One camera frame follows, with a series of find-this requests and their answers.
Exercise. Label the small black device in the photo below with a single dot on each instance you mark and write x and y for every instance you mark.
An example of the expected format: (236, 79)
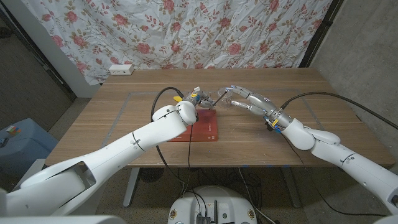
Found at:
(3, 142)

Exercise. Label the floral backdrop cloth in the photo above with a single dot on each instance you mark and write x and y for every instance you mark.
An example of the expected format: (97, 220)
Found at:
(174, 31)

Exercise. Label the red hardcover book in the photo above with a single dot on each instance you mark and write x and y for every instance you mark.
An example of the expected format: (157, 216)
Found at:
(206, 129)

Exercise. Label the black mechanical pencil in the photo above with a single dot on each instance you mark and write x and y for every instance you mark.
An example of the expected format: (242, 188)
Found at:
(218, 100)

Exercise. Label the white power strip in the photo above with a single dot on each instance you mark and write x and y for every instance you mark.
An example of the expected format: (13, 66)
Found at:
(121, 69)

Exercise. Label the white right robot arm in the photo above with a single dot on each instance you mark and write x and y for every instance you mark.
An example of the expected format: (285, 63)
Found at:
(345, 155)

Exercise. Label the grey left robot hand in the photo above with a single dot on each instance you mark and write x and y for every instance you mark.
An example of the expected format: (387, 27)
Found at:
(202, 99)

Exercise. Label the blue storage box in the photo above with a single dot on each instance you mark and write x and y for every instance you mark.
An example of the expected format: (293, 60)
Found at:
(28, 146)

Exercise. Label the black backdrop stand pole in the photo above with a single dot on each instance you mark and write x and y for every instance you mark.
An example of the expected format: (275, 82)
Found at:
(320, 31)

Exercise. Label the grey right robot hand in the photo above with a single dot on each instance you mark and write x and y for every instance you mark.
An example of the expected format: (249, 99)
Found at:
(262, 104)

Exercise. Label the grey table leg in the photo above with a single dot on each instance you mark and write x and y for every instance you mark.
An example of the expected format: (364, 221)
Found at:
(130, 189)
(290, 186)

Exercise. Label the rubik's cube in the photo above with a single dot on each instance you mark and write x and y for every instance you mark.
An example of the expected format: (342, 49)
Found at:
(13, 130)

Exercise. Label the white robot chest shell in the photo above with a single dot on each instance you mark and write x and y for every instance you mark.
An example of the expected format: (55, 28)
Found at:
(62, 220)

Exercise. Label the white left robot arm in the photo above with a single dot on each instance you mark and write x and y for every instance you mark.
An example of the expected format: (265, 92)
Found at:
(109, 155)

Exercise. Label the white robot torso base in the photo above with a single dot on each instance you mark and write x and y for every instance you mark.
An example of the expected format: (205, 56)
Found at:
(214, 205)

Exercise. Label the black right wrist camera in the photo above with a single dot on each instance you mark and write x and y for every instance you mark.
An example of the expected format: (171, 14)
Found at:
(271, 124)

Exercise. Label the black round disc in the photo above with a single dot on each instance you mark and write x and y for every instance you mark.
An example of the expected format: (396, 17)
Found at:
(151, 175)

